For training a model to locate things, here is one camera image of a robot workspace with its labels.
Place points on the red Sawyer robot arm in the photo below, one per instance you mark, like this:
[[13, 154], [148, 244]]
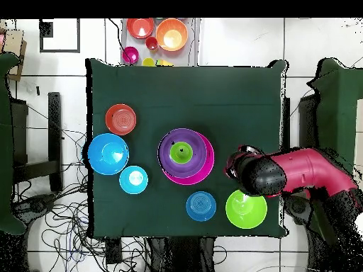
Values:
[[306, 170]]

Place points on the green cup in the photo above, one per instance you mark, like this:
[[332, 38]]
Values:
[[181, 157]]

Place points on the large blue bowl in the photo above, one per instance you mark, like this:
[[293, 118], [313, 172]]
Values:
[[108, 154]]

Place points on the small cyan ribbed bowl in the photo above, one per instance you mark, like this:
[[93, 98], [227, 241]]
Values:
[[133, 180]]

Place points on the dark green table cloth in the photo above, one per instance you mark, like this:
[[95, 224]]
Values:
[[5, 141], [184, 85], [337, 113]]

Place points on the cardboard box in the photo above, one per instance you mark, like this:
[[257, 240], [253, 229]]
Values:
[[14, 45]]

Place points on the yellow cup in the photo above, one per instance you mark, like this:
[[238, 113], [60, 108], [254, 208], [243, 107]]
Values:
[[148, 62]]

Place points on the small red cup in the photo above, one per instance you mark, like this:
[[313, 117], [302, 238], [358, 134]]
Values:
[[151, 43]]

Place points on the black square frame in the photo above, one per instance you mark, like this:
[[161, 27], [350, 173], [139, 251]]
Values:
[[60, 51]]

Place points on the black bench frame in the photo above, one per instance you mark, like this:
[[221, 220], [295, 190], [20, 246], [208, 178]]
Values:
[[54, 127]]

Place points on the blue straight-sided bowl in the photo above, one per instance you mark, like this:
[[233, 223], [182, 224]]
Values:
[[200, 206]]

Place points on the red-orange bowl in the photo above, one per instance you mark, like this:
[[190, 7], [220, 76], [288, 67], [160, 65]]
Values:
[[140, 27]]

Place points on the light orange bowl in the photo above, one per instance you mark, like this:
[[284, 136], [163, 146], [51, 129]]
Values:
[[171, 35]]

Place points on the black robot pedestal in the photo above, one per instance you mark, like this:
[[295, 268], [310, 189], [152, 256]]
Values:
[[184, 255]]

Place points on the purple bowl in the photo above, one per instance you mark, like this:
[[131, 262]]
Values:
[[170, 167]]

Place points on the large pink bowl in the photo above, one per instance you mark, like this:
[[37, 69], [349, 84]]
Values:
[[209, 170]]

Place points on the grey tray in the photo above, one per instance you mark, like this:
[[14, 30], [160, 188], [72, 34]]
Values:
[[192, 56]]

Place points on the magenta cup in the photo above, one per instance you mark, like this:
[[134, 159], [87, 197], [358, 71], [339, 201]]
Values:
[[130, 55]]

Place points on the lime green bowl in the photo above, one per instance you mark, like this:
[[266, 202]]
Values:
[[246, 212]]

